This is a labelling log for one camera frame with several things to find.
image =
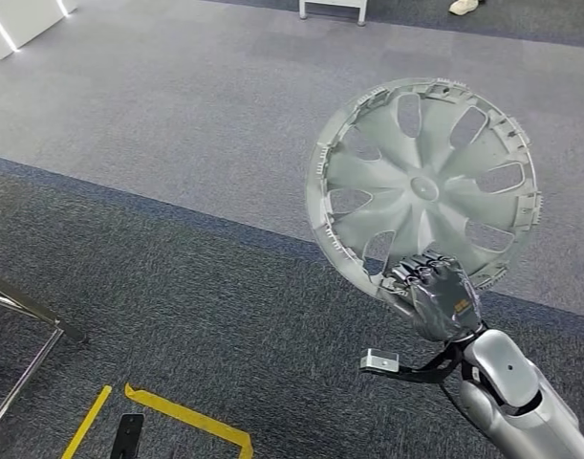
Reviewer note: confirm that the white furniture block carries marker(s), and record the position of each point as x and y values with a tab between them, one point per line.
14	25

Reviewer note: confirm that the small white bench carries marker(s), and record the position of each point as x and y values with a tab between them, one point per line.
332	3

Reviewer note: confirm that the chrome steel floor frame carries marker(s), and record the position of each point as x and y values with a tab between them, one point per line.
33	310

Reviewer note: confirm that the silver plastic wheel hubcap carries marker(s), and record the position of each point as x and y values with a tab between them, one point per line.
425	187

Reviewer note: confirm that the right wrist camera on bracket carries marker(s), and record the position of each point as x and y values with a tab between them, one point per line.
380	362

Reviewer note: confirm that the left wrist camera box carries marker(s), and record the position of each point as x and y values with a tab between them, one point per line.
127	437

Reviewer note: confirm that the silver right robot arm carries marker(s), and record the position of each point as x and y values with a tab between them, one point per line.
511	393

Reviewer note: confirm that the yellow floor tape strip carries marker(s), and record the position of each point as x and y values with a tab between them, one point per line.
88	420

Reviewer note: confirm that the yellow floor tape corner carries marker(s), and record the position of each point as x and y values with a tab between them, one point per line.
186	414

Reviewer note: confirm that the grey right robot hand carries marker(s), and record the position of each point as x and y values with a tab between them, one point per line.
444	304

